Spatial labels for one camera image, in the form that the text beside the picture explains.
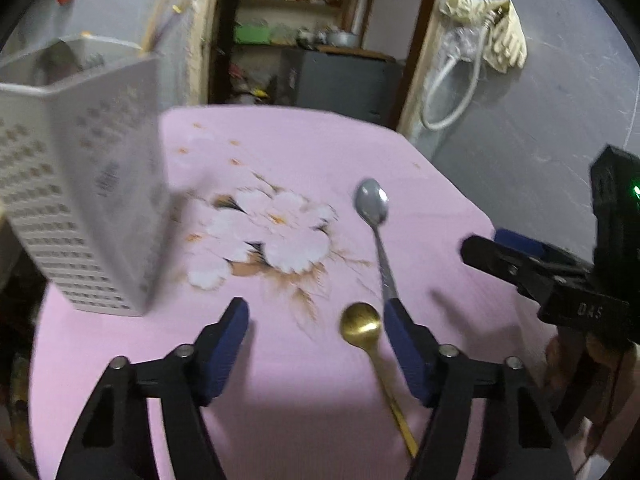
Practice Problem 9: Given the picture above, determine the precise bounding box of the person's right hand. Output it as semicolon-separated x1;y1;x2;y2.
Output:
542;332;640;476

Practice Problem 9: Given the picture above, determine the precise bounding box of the green box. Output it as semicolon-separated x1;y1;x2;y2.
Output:
235;25;272;44

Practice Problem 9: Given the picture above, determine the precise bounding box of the wooden chopstick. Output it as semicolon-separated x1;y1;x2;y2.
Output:
141;0;182;53
150;0;201;46

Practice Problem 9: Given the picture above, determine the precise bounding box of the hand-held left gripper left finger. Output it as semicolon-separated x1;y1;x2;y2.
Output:
55;296;251;480

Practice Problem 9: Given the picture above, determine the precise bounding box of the wooden shelf unit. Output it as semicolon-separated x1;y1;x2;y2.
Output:
235;0;362;52

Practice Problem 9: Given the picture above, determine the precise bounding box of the dark grey cabinet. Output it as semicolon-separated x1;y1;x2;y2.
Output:
280;47;405;126

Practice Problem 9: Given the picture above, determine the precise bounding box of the cream rubber glove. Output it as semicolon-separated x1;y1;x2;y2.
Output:
439;0;488;24
482;0;528;74

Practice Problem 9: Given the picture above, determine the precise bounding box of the gold spoon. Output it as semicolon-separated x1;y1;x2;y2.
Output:
340;302;420;460

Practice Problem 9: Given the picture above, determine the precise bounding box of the pink floral cloth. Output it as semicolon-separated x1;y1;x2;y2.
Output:
27;105;561;480

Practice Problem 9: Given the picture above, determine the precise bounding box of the silver spoon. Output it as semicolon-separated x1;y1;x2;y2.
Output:
354;178;401;308

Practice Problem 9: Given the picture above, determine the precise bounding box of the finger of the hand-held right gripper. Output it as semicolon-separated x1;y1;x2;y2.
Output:
460;234;568;307
494;228;597;281

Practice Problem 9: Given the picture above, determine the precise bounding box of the clear plastic bag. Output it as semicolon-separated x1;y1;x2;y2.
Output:
435;0;487;61

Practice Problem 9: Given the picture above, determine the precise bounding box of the white perforated utensil holder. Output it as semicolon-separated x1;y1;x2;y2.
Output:
0;35;173;317

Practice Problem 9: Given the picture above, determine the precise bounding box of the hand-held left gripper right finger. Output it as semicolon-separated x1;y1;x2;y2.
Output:
382;298;576;480

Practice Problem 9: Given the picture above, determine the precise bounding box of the white hose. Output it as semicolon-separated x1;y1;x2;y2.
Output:
421;55;484;132

